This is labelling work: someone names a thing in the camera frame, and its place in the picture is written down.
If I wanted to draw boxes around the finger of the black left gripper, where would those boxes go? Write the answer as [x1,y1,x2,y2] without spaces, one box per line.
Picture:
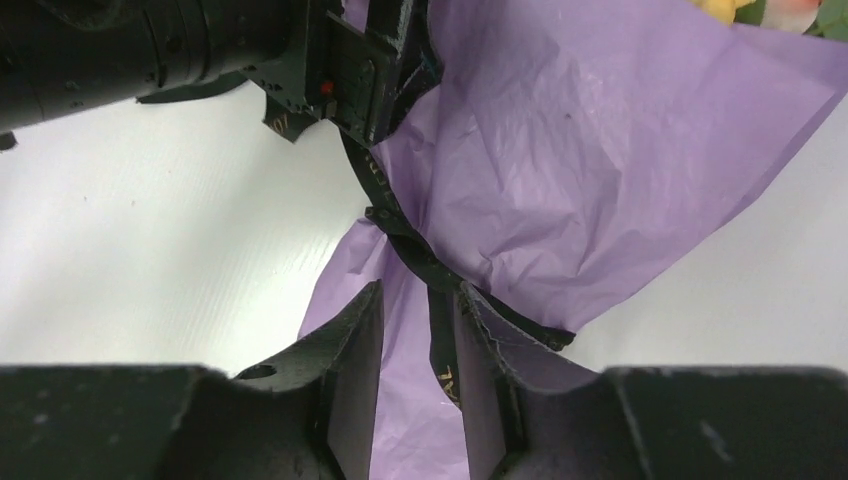
[304,1,443,146]

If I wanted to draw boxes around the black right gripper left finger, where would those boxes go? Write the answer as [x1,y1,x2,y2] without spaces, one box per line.
[1,281,383,479]

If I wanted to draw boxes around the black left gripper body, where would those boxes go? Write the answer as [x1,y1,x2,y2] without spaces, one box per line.
[1,1,332,133]

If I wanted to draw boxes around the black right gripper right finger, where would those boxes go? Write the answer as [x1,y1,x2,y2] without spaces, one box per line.
[454,286,847,479]

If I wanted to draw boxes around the black ribbon gold lettering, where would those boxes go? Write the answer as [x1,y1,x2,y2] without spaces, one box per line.
[136,73,575,408]

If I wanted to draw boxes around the purple wrapping paper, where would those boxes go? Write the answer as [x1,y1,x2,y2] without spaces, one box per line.
[298,0,848,480]

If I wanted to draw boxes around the pink and yellow flower bouquet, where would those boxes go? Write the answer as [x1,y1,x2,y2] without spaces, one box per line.
[690,0,847,43]

